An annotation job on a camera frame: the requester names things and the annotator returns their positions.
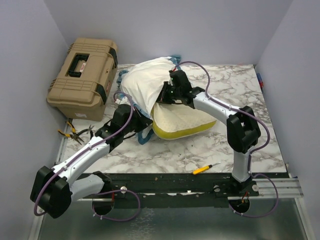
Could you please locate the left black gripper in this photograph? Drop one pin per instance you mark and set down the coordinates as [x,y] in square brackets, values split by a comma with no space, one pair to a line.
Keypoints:
[144,121]

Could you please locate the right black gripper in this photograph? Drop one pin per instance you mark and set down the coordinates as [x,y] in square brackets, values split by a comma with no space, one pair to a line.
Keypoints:
[163,97]

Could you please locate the cream yellow-edged pillow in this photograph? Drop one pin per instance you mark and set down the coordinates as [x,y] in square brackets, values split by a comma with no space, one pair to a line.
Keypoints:
[176,121]

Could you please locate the white blue-trimmed pillowcase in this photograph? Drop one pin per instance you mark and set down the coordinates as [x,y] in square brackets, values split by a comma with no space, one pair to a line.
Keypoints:
[144,81]

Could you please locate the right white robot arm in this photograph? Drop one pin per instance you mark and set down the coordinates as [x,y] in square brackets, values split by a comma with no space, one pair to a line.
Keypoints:
[241,124]

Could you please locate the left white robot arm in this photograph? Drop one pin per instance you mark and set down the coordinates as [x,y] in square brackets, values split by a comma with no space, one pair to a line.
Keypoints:
[75,162]

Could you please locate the tan plastic toolbox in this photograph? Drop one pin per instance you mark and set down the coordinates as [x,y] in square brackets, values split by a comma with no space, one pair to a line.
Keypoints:
[82,87]

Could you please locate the blue red marker pen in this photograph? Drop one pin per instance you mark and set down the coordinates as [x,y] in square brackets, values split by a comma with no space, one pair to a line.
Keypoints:
[260,81]

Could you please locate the black handled small pliers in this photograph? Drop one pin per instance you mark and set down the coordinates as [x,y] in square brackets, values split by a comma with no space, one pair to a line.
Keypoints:
[88,130]

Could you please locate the yellow handled pliers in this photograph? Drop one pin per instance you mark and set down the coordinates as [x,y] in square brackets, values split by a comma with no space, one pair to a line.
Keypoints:
[73,135]

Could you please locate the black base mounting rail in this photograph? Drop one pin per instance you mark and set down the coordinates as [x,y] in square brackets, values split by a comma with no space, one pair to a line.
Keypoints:
[150,190]

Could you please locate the yellow handled screwdriver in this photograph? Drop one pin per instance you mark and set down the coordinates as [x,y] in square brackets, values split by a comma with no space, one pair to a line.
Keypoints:
[204,168]

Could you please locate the aluminium extrusion frame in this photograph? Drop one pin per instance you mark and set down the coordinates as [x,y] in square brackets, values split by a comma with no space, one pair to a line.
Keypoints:
[269,187]

